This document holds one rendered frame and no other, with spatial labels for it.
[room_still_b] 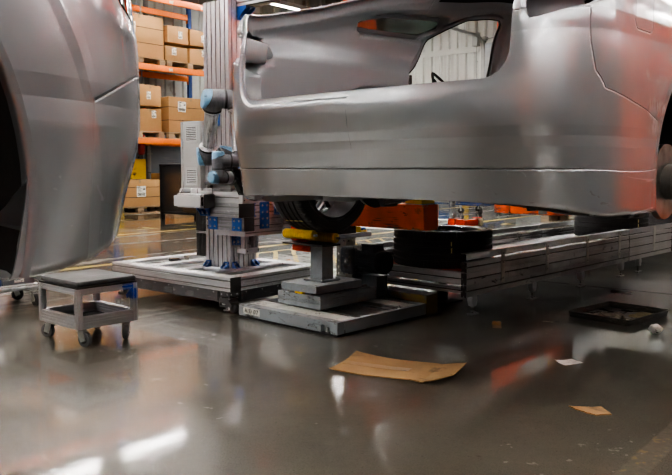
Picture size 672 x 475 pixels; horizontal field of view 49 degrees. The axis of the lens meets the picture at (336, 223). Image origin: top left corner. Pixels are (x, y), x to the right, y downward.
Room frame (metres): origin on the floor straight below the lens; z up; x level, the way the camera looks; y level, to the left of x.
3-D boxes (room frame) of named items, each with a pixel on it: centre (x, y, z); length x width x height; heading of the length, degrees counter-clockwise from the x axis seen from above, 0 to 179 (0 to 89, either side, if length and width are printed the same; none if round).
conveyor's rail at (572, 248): (5.39, -1.62, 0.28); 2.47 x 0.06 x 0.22; 137
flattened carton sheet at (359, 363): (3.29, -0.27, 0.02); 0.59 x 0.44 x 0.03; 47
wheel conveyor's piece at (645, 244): (6.93, -2.52, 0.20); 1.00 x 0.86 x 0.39; 137
